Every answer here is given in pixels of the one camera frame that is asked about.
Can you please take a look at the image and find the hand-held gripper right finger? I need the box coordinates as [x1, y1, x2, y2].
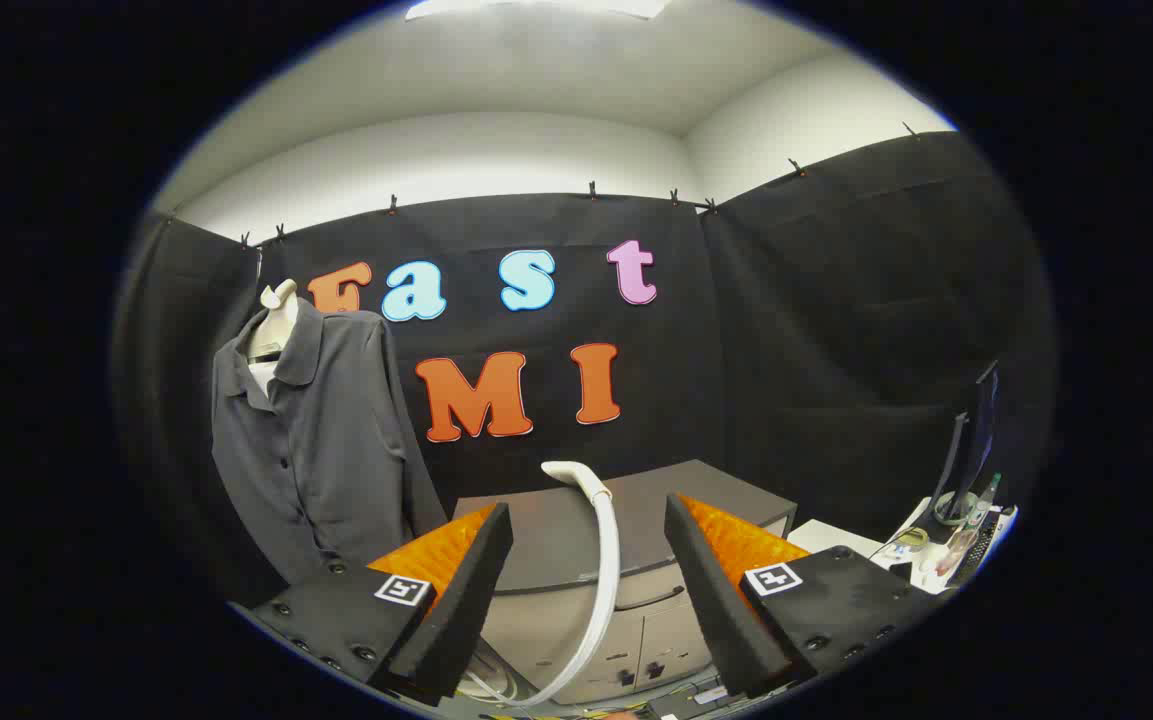
[663, 492, 942, 699]

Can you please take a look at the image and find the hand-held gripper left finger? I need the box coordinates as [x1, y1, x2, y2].
[246, 502, 515, 706]

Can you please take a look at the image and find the dark grey collared shirt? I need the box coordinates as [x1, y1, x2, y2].
[211, 300, 449, 586]

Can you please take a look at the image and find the white garment hanger stand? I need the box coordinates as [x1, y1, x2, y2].
[248, 279, 300, 398]

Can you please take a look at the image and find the grey cabinet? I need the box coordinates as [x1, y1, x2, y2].
[451, 459, 799, 706]

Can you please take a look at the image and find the black backdrop cloth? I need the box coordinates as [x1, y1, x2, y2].
[111, 130, 1057, 611]

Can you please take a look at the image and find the black keyboard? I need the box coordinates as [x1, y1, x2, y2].
[948, 510, 1007, 586]

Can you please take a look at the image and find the green bottle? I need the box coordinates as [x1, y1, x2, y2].
[966, 473, 1002, 531]

